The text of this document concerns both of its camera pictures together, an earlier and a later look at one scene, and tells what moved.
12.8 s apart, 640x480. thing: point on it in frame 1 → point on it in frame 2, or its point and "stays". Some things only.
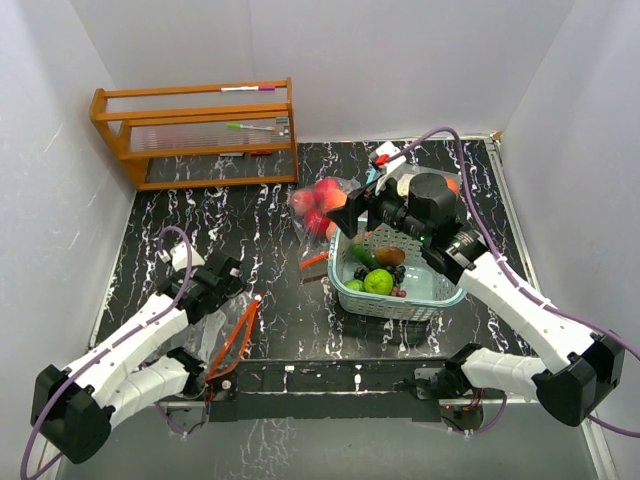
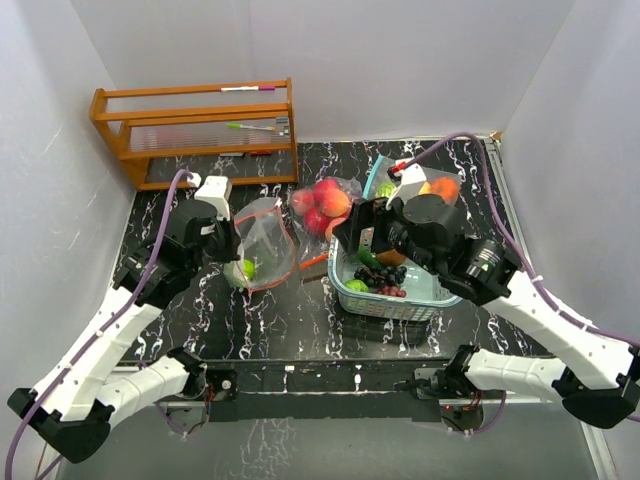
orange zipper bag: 221,338 → 267,252
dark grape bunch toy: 397,273 stays
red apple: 321,186 stays
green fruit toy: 378,281 → 249,269
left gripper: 230,290 → 233,240
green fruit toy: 354,285 stays
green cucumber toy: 365,257 stays
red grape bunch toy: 396,291 stays
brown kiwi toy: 390,256 stays
